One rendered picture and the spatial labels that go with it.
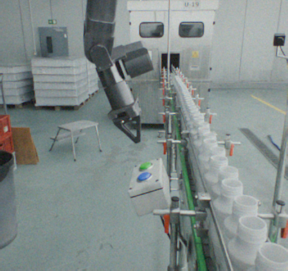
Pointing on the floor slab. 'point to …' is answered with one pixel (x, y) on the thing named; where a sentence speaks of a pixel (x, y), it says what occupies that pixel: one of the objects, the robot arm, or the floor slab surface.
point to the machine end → (150, 116)
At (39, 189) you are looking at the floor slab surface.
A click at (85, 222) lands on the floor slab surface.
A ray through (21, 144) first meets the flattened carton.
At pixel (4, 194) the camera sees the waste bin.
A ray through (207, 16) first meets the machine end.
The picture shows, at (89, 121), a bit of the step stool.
